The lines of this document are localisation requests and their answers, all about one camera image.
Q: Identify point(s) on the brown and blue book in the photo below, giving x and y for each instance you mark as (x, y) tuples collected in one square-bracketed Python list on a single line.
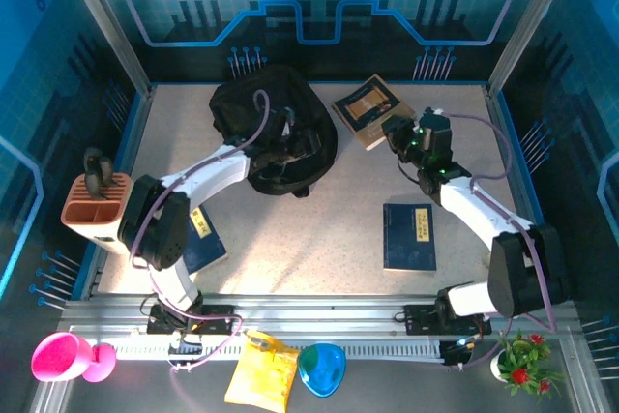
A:
[(362, 103)]

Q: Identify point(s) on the black backpack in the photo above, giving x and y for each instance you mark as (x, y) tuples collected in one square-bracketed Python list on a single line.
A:
[(290, 89)]

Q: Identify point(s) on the blue book yellow label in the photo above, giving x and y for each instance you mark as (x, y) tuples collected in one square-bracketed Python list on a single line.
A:
[(208, 246), (406, 244)]

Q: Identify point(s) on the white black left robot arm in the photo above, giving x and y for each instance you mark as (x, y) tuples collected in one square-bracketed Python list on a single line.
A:
[(213, 173)]

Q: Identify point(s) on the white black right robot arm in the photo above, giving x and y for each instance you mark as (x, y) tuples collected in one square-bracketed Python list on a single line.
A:
[(474, 210)]

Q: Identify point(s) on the yellow plastic bag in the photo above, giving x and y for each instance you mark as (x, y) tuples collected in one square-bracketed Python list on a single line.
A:
[(261, 374)]

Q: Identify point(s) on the orange cream holder block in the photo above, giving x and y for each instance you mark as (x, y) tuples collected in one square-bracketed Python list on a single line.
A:
[(82, 212)]

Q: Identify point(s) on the blue bowl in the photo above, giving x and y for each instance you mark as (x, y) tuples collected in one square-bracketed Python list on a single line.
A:
[(321, 369)]

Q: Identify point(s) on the potted plant red flowers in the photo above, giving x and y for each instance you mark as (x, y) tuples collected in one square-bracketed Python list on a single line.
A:
[(524, 367)]

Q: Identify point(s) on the pink cup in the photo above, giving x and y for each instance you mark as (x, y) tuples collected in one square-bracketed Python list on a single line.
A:
[(58, 357)]

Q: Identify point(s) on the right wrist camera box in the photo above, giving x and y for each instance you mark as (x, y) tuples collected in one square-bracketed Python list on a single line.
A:
[(399, 127)]

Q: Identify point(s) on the aluminium frame post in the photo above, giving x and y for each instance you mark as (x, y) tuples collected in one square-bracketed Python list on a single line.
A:
[(104, 21), (532, 16)]

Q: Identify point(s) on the aluminium mounting rail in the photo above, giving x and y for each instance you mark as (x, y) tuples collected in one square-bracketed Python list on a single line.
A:
[(314, 316)]

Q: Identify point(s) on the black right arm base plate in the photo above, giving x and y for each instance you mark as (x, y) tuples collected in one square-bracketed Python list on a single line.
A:
[(421, 321)]

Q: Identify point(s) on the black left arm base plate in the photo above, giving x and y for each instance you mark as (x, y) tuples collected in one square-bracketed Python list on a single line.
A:
[(217, 321)]

